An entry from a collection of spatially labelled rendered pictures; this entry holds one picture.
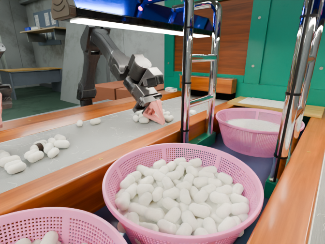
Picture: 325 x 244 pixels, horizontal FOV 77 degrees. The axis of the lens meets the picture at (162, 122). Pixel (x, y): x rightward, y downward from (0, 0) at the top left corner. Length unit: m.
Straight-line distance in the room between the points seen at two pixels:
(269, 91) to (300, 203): 0.72
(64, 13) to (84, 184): 0.33
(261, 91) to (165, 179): 0.74
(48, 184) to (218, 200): 0.28
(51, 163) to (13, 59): 7.14
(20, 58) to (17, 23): 0.96
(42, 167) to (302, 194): 0.49
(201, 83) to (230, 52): 0.20
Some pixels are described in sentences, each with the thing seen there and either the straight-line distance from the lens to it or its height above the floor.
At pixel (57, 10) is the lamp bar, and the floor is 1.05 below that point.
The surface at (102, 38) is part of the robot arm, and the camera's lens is 0.86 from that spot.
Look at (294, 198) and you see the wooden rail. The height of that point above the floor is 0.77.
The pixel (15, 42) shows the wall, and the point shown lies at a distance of 7.66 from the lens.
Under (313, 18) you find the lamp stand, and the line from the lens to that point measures 0.45.
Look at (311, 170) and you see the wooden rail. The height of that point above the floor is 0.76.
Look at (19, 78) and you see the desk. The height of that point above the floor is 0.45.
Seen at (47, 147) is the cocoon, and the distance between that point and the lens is 0.56.
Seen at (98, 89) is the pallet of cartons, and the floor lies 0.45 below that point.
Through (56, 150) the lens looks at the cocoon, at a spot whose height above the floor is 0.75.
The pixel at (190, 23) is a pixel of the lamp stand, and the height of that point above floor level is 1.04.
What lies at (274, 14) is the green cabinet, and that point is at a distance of 1.05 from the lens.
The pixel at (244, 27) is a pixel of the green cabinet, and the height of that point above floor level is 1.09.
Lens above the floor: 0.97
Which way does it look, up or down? 18 degrees down
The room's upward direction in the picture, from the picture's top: straight up
